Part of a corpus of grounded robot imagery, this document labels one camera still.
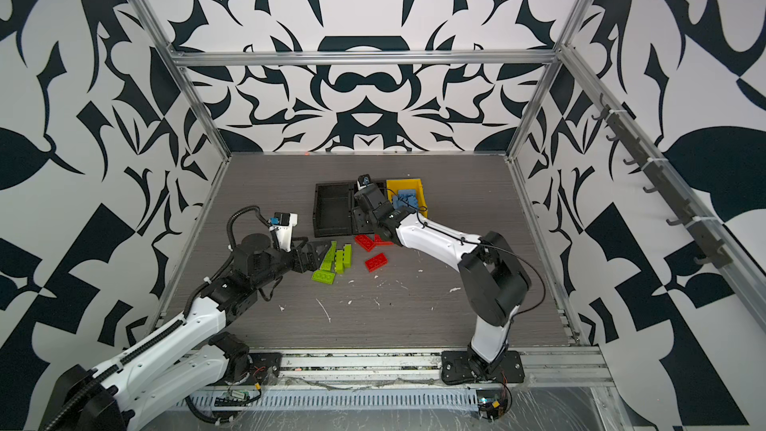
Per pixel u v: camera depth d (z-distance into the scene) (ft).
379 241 3.16
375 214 2.21
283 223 2.26
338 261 2.93
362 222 2.62
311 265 2.31
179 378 1.76
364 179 2.58
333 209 3.50
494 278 1.54
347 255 2.98
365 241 3.10
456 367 2.44
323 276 2.93
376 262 3.00
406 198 3.41
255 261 2.03
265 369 2.42
